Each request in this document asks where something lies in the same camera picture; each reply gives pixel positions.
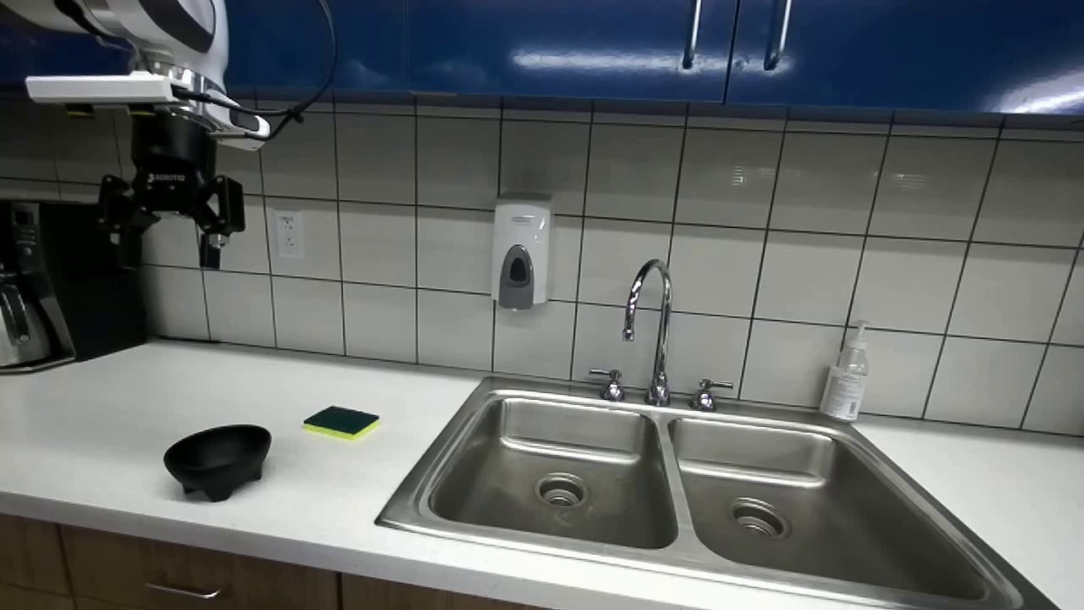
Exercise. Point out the right faucet handle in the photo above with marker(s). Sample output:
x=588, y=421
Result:
x=710, y=393

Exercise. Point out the metal drawer pull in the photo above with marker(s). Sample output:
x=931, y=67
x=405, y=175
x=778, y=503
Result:
x=187, y=590

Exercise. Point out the stainless steel double sink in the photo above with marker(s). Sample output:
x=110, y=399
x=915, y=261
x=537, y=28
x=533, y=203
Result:
x=759, y=498

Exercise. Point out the white wall soap dispenser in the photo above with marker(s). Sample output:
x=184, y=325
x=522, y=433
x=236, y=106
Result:
x=518, y=253

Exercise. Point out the left chrome cabinet handle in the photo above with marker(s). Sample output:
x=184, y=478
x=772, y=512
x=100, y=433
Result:
x=689, y=55

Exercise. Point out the black coffee maker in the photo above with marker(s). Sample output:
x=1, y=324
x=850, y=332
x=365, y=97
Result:
x=65, y=288

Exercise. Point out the right chrome cabinet handle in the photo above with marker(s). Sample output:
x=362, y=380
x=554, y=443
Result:
x=779, y=35

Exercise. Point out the black bowl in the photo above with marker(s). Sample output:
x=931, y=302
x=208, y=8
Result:
x=221, y=458

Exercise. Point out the wooden lower drawer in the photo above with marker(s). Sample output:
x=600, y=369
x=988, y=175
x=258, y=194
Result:
x=110, y=572

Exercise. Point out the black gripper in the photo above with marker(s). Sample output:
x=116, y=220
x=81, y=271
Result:
x=172, y=170

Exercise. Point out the blue upper cabinets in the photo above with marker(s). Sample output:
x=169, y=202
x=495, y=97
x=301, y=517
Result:
x=843, y=55

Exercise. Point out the yellow green sponge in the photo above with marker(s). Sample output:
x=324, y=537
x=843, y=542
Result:
x=342, y=421

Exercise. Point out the left faucet handle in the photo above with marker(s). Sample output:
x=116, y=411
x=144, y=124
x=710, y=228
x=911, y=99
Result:
x=609, y=385

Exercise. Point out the chrome cabinet handle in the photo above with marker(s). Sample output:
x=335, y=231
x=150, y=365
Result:
x=779, y=35
x=689, y=55

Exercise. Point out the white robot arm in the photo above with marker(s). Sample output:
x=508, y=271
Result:
x=160, y=35

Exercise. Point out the clear pump soap bottle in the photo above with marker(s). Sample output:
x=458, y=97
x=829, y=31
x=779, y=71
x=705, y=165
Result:
x=848, y=378

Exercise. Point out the faucet handle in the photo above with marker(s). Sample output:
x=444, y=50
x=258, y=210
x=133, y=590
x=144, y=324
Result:
x=710, y=393
x=609, y=385

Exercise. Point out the white wall outlet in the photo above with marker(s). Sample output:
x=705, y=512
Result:
x=290, y=237

